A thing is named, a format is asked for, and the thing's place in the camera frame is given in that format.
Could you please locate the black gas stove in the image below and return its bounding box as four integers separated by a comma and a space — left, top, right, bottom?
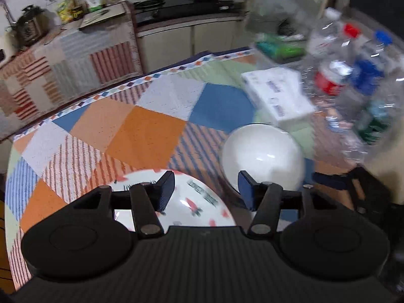
133, 0, 234, 27

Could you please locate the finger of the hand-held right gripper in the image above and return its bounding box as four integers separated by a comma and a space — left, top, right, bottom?
312, 166, 371, 212

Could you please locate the white tissue box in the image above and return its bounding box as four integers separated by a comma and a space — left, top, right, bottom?
241, 67, 316, 128

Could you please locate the red cap water bottle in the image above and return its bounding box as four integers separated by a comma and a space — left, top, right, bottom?
311, 23, 362, 97

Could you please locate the black pressure cooker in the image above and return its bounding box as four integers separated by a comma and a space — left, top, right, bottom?
14, 5, 48, 49

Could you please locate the yellow snack packet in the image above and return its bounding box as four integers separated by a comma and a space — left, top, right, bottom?
57, 0, 76, 23

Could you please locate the patchwork tablecloth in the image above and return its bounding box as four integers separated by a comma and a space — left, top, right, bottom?
5, 47, 363, 294

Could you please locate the striped patchwork counter cloth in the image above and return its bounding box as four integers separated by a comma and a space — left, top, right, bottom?
0, 2, 142, 139

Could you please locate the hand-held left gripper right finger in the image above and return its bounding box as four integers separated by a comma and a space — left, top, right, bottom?
238, 170, 348, 237

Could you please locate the dark sauce bottle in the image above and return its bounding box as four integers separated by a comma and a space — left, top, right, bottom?
68, 0, 85, 21

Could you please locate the white cap clear bottle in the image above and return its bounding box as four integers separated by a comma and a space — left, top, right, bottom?
305, 7, 343, 67

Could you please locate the white ribbed bowl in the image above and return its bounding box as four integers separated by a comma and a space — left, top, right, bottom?
221, 124, 306, 193

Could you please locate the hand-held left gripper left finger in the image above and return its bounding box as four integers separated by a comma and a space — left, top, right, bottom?
68, 170, 175, 239

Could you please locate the black pan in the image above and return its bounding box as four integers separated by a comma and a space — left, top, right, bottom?
134, 0, 166, 9

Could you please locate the rabbit print plate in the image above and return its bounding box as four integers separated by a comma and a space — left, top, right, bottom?
109, 169, 236, 228

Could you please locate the kitchen knife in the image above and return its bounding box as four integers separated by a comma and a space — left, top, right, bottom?
85, 10, 109, 23

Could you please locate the grey cutting board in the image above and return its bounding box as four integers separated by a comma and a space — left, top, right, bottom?
78, 4, 126, 31

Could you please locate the green label water bottle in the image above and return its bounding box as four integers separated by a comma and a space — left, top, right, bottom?
341, 79, 404, 161

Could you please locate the blue cap water bottle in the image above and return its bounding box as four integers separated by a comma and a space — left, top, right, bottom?
344, 30, 393, 102

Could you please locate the cream lower cabinet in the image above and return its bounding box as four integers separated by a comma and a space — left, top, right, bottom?
136, 16, 250, 73

